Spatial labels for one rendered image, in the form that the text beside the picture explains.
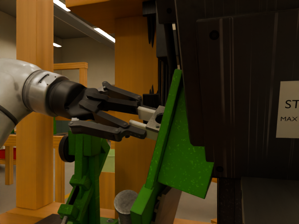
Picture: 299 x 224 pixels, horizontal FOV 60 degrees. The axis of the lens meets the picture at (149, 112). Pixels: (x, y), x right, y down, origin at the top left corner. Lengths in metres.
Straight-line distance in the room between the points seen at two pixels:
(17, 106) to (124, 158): 0.36
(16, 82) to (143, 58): 0.36
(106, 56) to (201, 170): 11.42
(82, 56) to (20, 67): 11.69
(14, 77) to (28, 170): 0.49
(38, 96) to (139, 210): 0.30
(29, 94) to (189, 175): 0.35
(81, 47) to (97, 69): 1.29
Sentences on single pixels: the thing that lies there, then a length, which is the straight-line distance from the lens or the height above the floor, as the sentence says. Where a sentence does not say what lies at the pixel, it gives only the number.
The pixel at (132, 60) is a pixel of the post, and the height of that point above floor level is 1.37.
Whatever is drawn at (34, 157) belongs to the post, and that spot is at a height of 1.06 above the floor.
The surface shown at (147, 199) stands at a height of 1.10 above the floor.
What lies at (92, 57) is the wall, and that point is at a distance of 12.03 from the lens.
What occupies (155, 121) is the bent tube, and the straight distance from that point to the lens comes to 0.46.
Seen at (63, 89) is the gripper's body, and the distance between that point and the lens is 0.52.
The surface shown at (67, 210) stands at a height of 0.99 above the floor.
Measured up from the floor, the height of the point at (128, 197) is 1.09.
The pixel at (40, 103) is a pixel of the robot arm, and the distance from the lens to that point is 0.54.
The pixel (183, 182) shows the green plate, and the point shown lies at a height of 1.12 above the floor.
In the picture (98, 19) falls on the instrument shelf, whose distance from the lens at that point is 0.86.
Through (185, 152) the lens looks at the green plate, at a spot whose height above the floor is 1.16.
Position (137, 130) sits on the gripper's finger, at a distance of 0.45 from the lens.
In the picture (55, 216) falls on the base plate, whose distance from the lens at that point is 0.89.
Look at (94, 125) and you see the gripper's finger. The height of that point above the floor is 1.19.
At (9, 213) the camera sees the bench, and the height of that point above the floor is 0.88.
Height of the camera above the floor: 1.21
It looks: level
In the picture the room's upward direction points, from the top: straight up
